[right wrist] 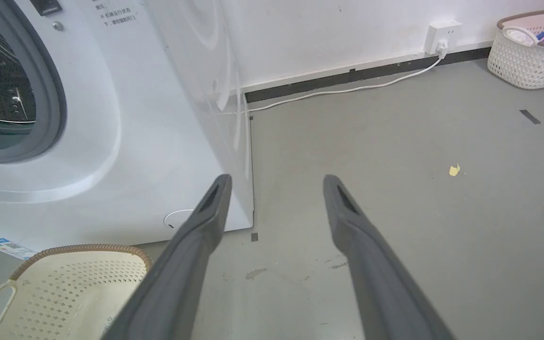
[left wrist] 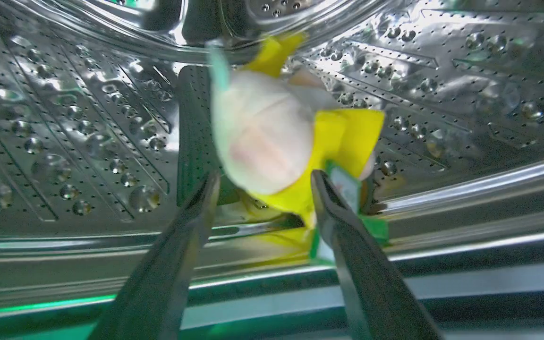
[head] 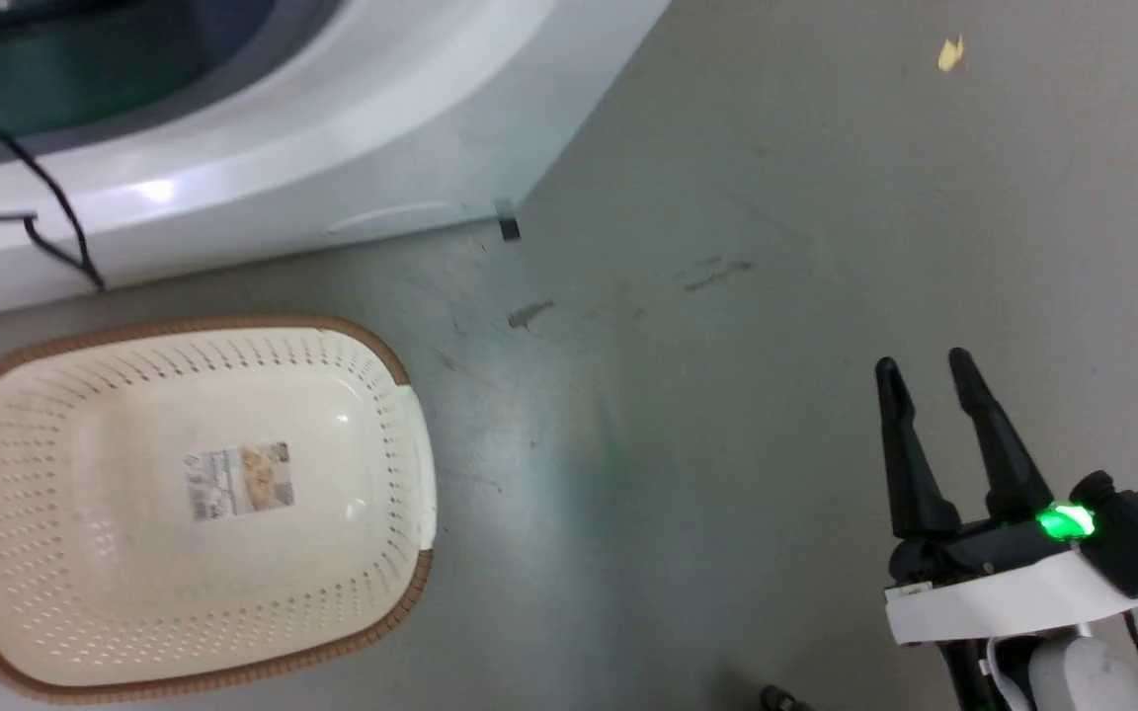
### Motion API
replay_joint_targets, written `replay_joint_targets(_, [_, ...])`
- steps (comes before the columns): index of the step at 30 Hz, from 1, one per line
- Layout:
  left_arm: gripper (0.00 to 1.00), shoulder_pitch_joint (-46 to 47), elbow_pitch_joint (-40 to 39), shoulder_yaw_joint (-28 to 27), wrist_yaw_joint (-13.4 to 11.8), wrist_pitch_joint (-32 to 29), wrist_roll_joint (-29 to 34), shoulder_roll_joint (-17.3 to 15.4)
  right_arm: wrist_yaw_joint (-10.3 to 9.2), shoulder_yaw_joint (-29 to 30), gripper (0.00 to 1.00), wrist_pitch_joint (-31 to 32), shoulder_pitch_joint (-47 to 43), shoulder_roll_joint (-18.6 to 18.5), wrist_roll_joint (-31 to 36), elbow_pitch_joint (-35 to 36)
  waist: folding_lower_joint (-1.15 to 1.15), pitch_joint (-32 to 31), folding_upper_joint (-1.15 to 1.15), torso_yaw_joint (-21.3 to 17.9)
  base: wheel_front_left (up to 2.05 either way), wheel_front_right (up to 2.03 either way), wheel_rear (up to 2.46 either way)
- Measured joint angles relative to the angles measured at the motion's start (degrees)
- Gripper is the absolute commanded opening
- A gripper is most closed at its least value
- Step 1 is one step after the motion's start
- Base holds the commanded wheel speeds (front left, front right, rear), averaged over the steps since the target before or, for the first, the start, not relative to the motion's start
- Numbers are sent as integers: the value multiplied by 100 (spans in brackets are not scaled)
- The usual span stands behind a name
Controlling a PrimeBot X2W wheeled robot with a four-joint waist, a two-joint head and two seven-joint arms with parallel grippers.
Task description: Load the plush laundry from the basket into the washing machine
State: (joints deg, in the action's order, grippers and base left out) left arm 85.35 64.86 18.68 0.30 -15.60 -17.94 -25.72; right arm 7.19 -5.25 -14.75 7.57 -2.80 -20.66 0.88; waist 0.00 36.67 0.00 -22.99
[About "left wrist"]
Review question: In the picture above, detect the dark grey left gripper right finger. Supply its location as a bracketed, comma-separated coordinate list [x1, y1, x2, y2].
[310, 170, 444, 340]

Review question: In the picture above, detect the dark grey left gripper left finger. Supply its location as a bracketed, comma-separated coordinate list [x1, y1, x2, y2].
[88, 171, 221, 340]

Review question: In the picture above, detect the white plush doll yellow outfit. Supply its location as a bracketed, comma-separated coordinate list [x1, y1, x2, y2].
[206, 32, 389, 262]

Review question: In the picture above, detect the stainless steel washing machine drum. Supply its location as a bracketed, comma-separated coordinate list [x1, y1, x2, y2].
[0, 0, 544, 340]

